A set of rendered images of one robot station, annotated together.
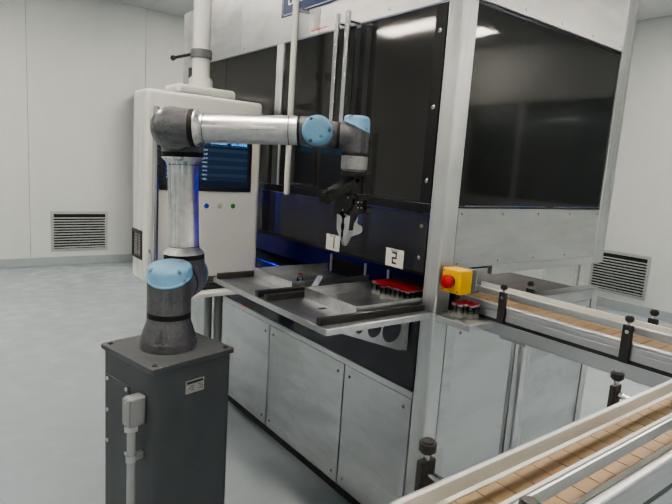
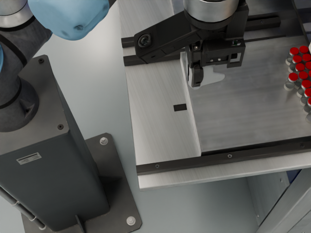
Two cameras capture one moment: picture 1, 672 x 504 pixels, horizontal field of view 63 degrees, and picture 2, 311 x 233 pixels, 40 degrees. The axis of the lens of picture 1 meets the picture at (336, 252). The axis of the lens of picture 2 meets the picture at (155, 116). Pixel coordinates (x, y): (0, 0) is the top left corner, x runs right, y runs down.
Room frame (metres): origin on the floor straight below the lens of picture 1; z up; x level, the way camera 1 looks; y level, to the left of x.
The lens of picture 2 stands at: (1.18, -0.19, 1.74)
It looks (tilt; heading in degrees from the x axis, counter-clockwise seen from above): 62 degrees down; 35
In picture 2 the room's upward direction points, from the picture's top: 6 degrees counter-clockwise
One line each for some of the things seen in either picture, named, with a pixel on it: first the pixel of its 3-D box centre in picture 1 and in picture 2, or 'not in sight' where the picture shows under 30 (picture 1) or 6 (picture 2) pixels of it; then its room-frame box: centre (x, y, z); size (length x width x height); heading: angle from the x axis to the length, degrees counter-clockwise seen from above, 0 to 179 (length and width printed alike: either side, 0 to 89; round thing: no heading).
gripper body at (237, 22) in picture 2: (354, 192); (212, 30); (1.56, -0.04, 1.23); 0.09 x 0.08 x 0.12; 128
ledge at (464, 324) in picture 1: (467, 320); not in sight; (1.60, -0.41, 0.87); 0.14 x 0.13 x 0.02; 128
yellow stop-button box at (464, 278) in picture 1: (458, 280); not in sight; (1.59, -0.37, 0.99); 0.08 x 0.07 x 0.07; 128
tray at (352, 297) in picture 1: (370, 296); (263, 91); (1.71, -0.12, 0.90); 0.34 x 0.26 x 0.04; 128
